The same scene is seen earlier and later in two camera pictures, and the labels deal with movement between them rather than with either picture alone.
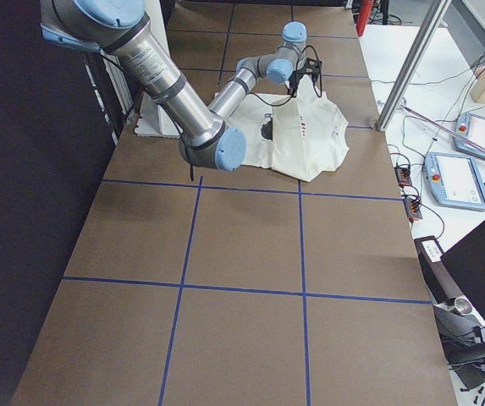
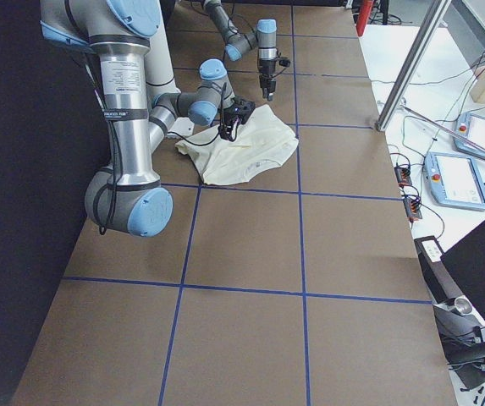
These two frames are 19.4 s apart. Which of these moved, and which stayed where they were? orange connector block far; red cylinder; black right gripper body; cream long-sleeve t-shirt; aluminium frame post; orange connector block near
Moved: cream long-sleeve t-shirt; black right gripper body
Stayed: orange connector block far; orange connector block near; red cylinder; aluminium frame post
